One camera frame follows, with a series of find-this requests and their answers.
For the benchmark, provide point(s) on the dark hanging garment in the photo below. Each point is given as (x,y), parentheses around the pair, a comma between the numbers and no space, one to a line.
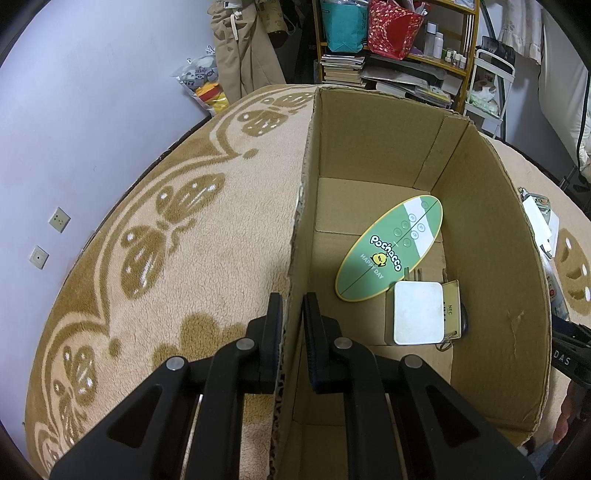
(295,32)

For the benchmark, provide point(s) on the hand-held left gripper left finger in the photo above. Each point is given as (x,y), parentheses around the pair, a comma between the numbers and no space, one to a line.
(265,350)

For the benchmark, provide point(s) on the row of small bottles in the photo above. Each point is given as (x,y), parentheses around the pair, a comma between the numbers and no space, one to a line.
(455,59)

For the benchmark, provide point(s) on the person's right hand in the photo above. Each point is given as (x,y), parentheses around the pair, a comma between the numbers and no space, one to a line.
(567,410)

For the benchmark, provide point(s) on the white square box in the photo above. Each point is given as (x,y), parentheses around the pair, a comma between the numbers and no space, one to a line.
(418,311)

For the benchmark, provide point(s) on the teal bag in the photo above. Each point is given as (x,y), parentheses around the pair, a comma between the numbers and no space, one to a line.
(344,25)

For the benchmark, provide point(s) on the cardboard box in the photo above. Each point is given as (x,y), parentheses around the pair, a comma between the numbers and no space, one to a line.
(489,277)

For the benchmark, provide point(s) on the white plug charger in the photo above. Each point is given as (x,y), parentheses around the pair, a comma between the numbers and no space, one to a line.
(535,221)

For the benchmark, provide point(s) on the white metal cart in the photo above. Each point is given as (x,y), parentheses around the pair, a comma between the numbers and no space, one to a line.
(505,92)

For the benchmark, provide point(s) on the green oval board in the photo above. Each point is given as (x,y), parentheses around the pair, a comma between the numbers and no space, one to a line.
(383,258)

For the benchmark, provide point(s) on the wooden shelf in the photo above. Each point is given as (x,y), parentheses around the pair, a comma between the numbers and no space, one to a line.
(471,41)

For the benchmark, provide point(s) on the bag of plush toys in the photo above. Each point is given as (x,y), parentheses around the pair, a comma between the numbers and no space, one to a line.
(203,78)

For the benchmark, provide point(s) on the tall white bottle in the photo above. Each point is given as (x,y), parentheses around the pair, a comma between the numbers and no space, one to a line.
(439,45)
(431,39)

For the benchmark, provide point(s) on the floral beige curtain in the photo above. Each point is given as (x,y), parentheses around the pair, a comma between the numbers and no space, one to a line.
(521,23)

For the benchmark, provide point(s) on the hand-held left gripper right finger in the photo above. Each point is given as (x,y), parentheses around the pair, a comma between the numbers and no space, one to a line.
(311,350)

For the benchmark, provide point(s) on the stack of old books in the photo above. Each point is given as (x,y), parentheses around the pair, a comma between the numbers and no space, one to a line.
(341,71)

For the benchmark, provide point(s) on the pile of flat books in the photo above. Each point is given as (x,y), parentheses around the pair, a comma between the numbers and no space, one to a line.
(406,83)

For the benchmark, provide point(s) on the green tissue packet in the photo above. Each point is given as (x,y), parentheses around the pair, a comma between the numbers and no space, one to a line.
(485,105)

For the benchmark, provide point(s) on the red gift bag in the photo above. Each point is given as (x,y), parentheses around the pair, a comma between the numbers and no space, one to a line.
(392,27)

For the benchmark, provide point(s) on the white wall socket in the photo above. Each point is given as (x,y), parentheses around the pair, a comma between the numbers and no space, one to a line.
(39,257)
(59,219)

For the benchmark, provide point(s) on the calico plush toy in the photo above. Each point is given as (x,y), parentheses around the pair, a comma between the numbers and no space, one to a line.
(485,90)

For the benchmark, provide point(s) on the white remote control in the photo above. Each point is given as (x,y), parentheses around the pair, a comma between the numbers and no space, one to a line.
(553,286)

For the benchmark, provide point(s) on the beige hanging coat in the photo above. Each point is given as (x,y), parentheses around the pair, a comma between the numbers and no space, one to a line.
(244,41)

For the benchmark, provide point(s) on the white padded chair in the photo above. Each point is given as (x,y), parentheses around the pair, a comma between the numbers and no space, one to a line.
(563,92)

